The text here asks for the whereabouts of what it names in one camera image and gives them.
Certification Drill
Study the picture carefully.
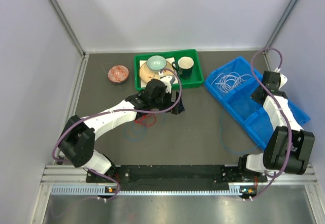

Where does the light blue ceramic bowl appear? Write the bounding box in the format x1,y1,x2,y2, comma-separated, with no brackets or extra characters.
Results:
146,55,167,72

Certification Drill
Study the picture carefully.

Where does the grey slotted cable duct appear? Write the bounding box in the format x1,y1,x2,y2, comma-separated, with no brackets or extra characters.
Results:
51,185,242,196

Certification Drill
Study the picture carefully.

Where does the white cable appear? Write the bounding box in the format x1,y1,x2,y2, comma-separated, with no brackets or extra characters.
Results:
212,72,256,94

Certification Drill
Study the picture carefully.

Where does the red cable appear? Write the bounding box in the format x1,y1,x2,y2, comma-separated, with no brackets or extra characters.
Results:
134,112,157,127

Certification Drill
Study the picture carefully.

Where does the dark green mug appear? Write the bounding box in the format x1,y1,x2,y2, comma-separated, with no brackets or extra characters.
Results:
172,56,194,79

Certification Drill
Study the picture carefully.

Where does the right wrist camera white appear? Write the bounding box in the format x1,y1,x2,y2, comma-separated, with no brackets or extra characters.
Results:
274,68,288,89

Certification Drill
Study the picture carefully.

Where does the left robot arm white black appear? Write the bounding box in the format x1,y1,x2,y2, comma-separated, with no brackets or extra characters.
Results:
56,75,183,182

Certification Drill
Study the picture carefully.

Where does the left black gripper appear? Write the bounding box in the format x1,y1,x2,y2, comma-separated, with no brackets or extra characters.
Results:
151,88,184,115

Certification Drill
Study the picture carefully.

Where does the peach ceramic plate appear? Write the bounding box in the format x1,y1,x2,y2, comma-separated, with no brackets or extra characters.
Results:
139,60,174,83

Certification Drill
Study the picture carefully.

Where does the blue plastic divided bin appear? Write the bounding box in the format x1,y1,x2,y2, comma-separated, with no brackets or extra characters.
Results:
204,56,311,150

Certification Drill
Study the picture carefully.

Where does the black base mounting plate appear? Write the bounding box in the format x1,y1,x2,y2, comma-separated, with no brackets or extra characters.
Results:
86,164,269,191

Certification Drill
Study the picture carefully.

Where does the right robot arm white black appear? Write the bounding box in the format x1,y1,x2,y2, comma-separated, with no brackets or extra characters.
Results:
237,71,315,181

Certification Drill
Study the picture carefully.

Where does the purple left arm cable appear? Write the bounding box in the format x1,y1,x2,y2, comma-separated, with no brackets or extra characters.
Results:
52,68,182,202

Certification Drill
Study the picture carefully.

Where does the green plastic tray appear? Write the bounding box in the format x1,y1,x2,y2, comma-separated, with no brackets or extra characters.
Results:
134,49,204,90

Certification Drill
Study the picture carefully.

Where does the red patterned small bowl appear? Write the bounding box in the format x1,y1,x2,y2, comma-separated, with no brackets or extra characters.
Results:
108,65,129,84

